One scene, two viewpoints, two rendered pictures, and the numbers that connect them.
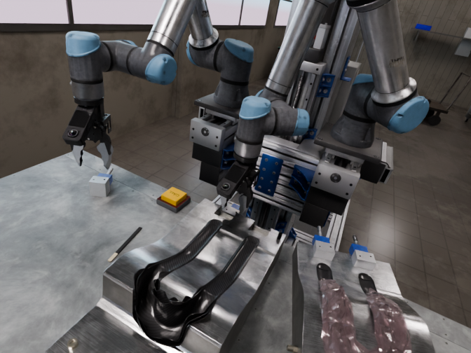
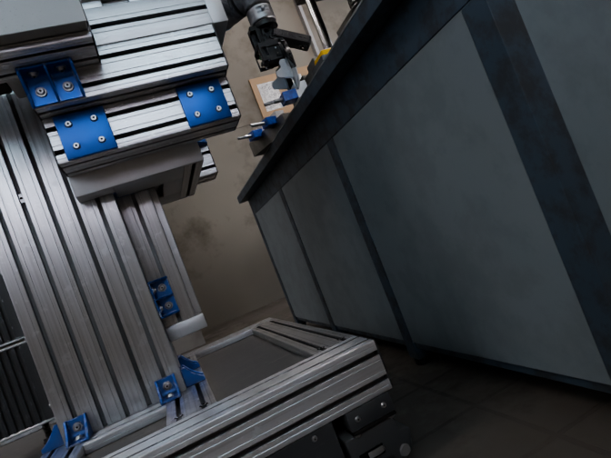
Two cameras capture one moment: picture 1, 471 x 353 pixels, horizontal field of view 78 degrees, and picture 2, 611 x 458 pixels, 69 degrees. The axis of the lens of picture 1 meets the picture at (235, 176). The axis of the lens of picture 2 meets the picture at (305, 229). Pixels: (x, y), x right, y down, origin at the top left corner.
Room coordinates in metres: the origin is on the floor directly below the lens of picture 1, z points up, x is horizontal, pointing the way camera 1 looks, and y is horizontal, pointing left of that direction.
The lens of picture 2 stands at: (1.61, 0.89, 0.43)
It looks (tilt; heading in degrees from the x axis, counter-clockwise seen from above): 2 degrees up; 231
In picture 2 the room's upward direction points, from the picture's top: 21 degrees counter-clockwise
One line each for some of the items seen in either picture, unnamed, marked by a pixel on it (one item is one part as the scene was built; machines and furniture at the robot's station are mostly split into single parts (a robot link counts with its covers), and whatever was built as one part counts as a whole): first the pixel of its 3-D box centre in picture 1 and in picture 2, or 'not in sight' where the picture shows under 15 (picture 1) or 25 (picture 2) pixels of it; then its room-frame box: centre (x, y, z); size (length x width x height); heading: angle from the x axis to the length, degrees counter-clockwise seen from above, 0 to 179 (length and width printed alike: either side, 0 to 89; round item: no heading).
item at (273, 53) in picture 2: (244, 170); (269, 45); (0.74, -0.02, 0.99); 0.09 x 0.08 x 0.12; 156
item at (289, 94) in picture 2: (237, 210); (285, 98); (0.76, -0.03, 0.83); 0.13 x 0.05 x 0.05; 156
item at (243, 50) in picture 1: (235, 59); not in sight; (1.20, 0.08, 1.20); 0.13 x 0.12 x 0.14; 67
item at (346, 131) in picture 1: (355, 126); not in sight; (1.03, -0.39, 1.09); 0.15 x 0.15 x 0.10
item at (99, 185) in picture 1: (104, 178); not in sight; (0.79, 0.43, 0.83); 0.13 x 0.05 x 0.05; 7
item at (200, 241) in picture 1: (203, 263); not in sight; (0.43, 0.03, 0.92); 0.35 x 0.16 x 0.09; 159
